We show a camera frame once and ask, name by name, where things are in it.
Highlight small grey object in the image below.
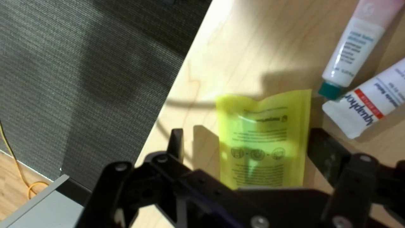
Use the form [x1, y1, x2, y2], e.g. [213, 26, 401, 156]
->
[321, 58, 405, 141]

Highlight white tube teal cap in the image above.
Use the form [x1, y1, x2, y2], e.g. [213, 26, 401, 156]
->
[318, 0, 405, 102]

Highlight yellow-green plastic packet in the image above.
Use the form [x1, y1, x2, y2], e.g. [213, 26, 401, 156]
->
[215, 88, 314, 191]

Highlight orange floor cable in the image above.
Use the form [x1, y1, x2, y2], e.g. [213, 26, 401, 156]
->
[0, 122, 51, 201]

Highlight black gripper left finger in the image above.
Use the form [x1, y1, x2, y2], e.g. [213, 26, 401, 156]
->
[75, 127, 254, 228]

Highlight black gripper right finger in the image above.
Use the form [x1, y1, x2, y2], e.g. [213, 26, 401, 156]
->
[307, 127, 405, 228]

